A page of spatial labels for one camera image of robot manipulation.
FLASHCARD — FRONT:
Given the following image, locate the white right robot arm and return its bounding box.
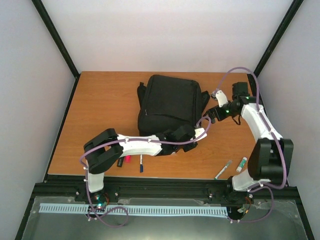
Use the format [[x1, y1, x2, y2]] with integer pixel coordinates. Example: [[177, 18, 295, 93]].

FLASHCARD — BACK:
[[204, 82, 294, 202]]

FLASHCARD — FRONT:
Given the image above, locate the black left frame post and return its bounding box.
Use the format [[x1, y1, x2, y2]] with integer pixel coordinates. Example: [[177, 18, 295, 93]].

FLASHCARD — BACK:
[[31, 0, 81, 80]]

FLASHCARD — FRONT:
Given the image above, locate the black right frame post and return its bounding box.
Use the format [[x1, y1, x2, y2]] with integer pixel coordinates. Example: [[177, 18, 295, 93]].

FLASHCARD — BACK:
[[252, 0, 305, 76]]

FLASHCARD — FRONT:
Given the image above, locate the black student backpack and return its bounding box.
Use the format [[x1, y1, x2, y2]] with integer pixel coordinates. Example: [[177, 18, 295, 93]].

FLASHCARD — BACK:
[[137, 74, 210, 137]]

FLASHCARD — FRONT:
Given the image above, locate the green highlighter marker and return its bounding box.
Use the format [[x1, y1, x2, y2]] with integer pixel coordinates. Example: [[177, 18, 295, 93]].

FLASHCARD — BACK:
[[116, 157, 125, 168]]

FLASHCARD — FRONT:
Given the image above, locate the white glue stick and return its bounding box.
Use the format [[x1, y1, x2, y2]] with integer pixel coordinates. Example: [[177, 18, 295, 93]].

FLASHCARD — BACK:
[[236, 157, 248, 173]]

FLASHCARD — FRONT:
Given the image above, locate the grey whiteboard marker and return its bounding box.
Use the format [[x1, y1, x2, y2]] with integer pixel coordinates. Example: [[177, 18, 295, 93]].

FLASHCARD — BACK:
[[214, 160, 233, 180]]

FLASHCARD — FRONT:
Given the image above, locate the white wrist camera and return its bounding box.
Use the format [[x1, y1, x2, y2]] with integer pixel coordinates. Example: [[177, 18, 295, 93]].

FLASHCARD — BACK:
[[211, 89, 229, 108], [193, 127, 208, 142]]

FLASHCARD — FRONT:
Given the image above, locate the pink highlighter marker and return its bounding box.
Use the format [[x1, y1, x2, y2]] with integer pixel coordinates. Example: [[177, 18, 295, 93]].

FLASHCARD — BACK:
[[124, 155, 132, 163]]

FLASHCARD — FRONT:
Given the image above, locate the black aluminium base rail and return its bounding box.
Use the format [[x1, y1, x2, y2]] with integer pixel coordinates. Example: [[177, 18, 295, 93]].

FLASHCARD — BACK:
[[31, 175, 300, 206]]

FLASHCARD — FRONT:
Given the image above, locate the black frame post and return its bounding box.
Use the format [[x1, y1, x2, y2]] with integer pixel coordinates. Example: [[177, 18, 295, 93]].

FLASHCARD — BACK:
[[31, 0, 81, 80], [252, 0, 305, 76]]

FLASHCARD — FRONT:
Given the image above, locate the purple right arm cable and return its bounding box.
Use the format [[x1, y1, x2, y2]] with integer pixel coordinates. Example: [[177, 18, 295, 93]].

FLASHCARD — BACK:
[[214, 66, 288, 224]]

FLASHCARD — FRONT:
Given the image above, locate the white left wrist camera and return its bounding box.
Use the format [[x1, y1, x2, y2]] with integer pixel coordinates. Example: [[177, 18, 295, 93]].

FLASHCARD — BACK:
[[193, 127, 208, 142]]

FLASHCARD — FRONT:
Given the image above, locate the blue ballpoint pen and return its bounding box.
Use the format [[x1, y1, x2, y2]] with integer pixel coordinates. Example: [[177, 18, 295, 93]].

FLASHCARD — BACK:
[[139, 154, 144, 173]]

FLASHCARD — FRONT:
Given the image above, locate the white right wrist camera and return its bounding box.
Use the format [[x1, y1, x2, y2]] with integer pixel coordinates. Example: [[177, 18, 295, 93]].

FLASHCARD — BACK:
[[211, 89, 229, 108]]

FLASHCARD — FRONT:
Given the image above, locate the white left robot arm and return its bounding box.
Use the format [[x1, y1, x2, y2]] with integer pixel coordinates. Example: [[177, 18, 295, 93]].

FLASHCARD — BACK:
[[83, 125, 207, 202]]

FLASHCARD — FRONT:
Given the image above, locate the light blue cable duct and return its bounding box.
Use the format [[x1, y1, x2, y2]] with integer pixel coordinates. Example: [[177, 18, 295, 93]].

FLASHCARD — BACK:
[[38, 203, 228, 218]]

